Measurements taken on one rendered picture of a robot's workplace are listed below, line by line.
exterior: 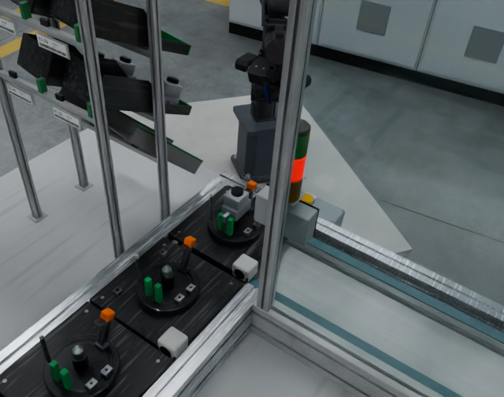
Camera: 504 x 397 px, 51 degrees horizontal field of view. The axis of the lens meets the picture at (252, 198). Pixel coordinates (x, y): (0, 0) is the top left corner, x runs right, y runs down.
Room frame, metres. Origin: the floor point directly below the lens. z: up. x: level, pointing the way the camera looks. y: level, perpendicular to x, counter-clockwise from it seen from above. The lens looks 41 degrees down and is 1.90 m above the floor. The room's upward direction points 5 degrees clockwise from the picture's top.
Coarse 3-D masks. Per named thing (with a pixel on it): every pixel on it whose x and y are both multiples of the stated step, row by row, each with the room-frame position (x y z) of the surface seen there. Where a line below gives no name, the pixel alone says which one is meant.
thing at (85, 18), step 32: (160, 32) 1.03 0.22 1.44; (0, 64) 1.06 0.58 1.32; (96, 64) 0.89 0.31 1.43; (160, 64) 1.03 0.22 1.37; (0, 96) 1.05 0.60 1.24; (96, 96) 0.88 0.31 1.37; (160, 96) 1.02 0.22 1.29; (96, 128) 0.88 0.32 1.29; (160, 128) 1.02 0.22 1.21; (160, 160) 1.02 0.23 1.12; (32, 192) 1.06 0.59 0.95; (160, 192) 1.03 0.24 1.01
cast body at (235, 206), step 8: (232, 192) 0.95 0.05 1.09; (240, 192) 0.95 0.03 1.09; (248, 192) 0.97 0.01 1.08; (224, 200) 0.95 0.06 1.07; (232, 200) 0.94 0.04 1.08; (240, 200) 0.94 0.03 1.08; (248, 200) 0.97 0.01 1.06; (224, 208) 0.94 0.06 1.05; (232, 208) 0.94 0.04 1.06; (240, 208) 0.94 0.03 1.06; (248, 208) 0.97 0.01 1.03; (224, 216) 0.92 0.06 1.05; (232, 216) 0.93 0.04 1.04; (240, 216) 0.94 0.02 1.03
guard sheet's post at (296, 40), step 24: (312, 0) 0.73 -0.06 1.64; (288, 24) 0.73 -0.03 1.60; (288, 48) 0.73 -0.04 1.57; (288, 72) 0.73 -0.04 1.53; (288, 96) 0.73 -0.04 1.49; (288, 120) 0.72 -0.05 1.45; (288, 144) 0.72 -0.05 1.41; (288, 168) 0.72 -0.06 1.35; (264, 240) 0.73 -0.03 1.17; (264, 264) 0.73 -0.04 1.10; (264, 288) 0.73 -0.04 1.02
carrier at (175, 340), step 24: (168, 240) 0.90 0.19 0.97; (144, 264) 0.82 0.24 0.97; (168, 264) 0.81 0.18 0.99; (192, 264) 0.83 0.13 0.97; (144, 288) 0.73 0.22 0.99; (168, 288) 0.73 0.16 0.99; (192, 288) 0.73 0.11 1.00; (216, 288) 0.76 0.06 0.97; (240, 288) 0.78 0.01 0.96; (120, 312) 0.68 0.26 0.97; (144, 312) 0.68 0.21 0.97; (168, 312) 0.68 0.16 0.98; (192, 312) 0.69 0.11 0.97; (216, 312) 0.70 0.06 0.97; (144, 336) 0.62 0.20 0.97; (168, 336) 0.61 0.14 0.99; (192, 336) 0.63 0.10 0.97
